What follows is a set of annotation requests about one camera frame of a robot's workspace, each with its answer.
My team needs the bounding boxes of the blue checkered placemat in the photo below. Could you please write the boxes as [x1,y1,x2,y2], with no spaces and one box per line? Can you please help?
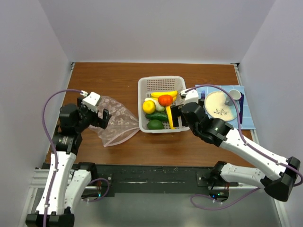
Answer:
[196,85,255,130]

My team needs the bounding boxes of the purple plastic knife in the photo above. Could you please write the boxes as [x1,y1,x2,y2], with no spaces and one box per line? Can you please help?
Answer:
[239,93,244,124]

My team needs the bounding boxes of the grey mug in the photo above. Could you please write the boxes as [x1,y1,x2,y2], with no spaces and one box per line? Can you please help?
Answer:
[224,89,242,106]

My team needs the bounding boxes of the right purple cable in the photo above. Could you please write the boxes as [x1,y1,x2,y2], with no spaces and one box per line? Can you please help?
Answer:
[181,84,303,210]

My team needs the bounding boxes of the purple plastic fork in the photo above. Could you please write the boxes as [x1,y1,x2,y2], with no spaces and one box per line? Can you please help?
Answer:
[201,90,205,99]

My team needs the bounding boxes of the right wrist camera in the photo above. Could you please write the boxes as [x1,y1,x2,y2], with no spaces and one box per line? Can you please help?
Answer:
[180,90,199,105]

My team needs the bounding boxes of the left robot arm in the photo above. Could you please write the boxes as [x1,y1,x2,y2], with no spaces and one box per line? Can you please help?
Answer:
[25,92,111,227]

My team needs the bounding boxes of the orange fake tomato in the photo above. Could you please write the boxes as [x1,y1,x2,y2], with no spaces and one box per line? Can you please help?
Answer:
[158,95,174,106]

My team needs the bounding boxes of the yellow fake pepper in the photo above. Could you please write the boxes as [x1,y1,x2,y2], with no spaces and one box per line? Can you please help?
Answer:
[142,100,156,114]

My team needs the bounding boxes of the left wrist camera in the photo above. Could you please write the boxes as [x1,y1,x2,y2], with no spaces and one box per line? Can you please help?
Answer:
[81,92,101,113]

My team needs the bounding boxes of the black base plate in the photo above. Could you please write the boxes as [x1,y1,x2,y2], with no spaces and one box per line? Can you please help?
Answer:
[71,163,239,197]

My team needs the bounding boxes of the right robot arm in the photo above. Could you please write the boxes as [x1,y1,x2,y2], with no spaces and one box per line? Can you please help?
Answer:
[171,102,302,202]

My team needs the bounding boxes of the white plastic basket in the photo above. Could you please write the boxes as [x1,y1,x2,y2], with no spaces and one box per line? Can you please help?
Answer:
[138,76,189,133]

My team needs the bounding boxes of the cream and blue plate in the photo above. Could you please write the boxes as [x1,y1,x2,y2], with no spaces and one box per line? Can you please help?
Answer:
[205,91,237,121]

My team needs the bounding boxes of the green fake lime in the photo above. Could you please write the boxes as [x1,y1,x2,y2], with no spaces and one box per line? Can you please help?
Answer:
[147,119,164,130]

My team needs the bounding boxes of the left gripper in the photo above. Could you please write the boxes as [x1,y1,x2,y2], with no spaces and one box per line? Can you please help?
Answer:
[75,96,111,131]

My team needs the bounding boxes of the yellow fake bananas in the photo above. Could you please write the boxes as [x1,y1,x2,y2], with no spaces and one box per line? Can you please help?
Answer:
[151,90,178,101]

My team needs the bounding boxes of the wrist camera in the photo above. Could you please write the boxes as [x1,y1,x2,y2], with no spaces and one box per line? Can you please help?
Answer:
[81,92,101,113]
[180,90,199,105]

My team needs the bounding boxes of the green fake cucumber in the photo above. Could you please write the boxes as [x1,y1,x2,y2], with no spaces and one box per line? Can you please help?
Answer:
[145,112,169,122]

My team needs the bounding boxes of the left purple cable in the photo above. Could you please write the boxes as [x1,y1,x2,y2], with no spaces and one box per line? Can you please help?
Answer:
[41,88,111,227]

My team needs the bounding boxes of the purple cable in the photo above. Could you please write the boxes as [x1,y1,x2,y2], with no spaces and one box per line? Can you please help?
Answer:
[41,88,111,227]
[181,84,303,210]

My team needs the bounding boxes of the clear polka dot zip bag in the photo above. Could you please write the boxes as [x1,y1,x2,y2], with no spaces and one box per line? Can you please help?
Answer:
[89,96,140,147]

